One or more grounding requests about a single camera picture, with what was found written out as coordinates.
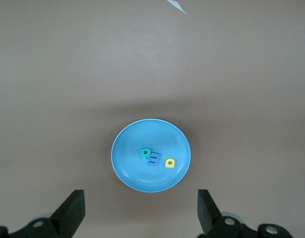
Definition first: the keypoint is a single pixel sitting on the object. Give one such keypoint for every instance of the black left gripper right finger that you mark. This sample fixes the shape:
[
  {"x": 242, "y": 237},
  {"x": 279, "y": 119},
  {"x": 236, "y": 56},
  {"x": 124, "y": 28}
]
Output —
[{"x": 204, "y": 210}]

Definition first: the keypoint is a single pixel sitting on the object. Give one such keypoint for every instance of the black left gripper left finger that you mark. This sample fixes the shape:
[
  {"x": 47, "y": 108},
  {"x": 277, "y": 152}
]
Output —
[{"x": 73, "y": 210}]

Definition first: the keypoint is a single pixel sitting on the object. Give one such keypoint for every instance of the yellow foam letter D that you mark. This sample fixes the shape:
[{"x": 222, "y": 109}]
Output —
[{"x": 167, "y": 165}]

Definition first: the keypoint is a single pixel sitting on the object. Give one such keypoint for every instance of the blue foam letter E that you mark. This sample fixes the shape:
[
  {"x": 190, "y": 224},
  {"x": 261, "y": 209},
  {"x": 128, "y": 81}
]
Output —
[{"x": 157, "y": 158}]

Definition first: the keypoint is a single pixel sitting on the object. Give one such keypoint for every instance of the teal foam letter P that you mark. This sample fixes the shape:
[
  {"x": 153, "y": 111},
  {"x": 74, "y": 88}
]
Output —
[{"x": 142, "y": 155}]

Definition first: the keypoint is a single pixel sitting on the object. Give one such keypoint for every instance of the blue plate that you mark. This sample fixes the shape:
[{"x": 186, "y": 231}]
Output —
[{"x": 132, "y": 171}]

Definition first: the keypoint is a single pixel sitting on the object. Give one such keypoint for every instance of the white tape scrap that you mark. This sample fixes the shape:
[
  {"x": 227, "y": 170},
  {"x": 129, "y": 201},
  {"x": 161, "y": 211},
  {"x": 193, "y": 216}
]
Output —
[{"x": 177, "y": 5}]

